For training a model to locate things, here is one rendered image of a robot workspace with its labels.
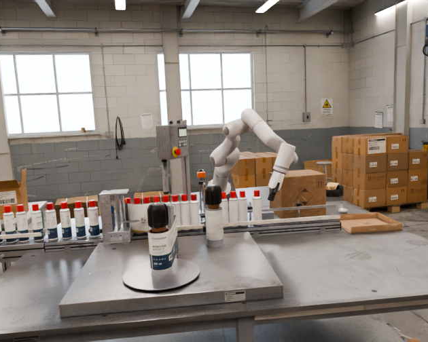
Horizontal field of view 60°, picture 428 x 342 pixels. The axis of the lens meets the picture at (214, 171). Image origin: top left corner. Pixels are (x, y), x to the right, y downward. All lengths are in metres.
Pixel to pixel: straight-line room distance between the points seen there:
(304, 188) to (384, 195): 3.57
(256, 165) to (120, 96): 3.20
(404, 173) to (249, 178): 2.25
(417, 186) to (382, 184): 0.63
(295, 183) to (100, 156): 5.60
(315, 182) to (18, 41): 6.42
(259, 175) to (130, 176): 2.95
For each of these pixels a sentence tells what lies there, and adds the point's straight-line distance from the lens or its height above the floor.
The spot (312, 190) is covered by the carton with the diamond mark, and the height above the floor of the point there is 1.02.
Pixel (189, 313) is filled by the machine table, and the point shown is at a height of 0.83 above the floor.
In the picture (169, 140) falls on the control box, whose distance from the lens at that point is 2.04.
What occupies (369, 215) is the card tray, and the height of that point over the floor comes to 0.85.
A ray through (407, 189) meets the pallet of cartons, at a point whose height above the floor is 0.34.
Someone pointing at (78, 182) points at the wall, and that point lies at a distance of 7.64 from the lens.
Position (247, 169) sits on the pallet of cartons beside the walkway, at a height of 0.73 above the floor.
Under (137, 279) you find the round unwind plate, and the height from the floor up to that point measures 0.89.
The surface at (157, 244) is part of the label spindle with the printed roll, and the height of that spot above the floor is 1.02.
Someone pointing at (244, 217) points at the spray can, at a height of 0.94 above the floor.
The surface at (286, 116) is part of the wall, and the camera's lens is 8.21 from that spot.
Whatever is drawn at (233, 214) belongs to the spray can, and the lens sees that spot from 2.11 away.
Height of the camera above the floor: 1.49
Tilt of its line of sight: 8 degrees down
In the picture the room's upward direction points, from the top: 3 degrees counter-clockwise
